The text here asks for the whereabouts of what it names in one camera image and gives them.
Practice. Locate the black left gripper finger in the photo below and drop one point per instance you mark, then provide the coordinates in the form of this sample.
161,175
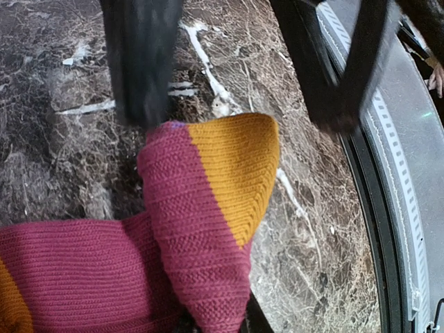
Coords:
255,320

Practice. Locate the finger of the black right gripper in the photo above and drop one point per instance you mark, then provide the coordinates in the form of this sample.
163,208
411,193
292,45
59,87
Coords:
336,98
140,38

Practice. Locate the maroon purple orange striped sock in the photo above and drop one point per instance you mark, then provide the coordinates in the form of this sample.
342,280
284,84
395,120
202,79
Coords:
206,189

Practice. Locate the white slotted cable duct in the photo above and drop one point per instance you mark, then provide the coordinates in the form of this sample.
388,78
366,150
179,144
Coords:
392,156

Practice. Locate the black front table rail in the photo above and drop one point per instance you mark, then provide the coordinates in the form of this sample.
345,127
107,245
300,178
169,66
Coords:
377,215

